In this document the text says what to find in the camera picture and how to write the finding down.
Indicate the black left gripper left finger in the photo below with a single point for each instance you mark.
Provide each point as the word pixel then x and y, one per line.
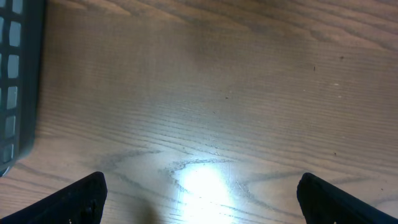
pixel 81 202

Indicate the grey plastic mesh basket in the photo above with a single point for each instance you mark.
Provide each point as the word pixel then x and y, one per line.
pixel 22 34

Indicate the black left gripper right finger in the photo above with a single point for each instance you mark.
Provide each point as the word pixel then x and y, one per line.
pixel 322 202

